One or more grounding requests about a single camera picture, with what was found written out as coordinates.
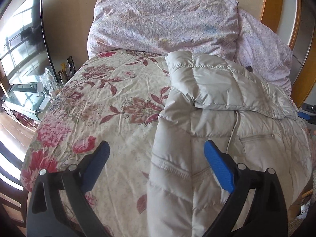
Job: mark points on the beige puffer down jacket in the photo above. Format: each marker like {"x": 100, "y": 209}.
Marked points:
{"x": 252, "y": 120}

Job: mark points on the lilac floral pillow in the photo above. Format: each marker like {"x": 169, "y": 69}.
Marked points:
{"x": 259, "y": 47}
{"x": 164, "y": 26}

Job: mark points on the clutter of bottles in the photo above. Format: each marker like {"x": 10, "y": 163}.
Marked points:
{"x": 54, "y": 85}

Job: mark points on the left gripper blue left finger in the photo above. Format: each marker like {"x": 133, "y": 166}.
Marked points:
{"x": 46, "y": 215}

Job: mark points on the glass tv stand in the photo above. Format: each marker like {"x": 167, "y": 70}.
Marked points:
{"x": 26, "y": 100}

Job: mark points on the black flat screen television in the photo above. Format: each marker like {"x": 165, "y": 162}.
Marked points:
{"x": 25, "y": 54}

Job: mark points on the orange wooden door frame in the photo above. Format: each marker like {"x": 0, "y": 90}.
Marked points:
{"x": 294, "y": 22}

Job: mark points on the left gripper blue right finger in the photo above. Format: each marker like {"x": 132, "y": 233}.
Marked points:
{"x": 267, "y": 215}

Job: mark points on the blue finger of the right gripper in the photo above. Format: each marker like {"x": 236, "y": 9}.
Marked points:
{"x": 303, "y": 115}

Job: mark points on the left lilac floral pillow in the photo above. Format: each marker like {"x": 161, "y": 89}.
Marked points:
{"x": 164, "y": 26}

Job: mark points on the floral bedspread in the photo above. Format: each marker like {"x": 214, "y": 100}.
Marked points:
{"x": 114, "y": 98}

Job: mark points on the right lilac floral pillow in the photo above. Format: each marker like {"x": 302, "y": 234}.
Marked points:
{"x": 259, "y": 47}

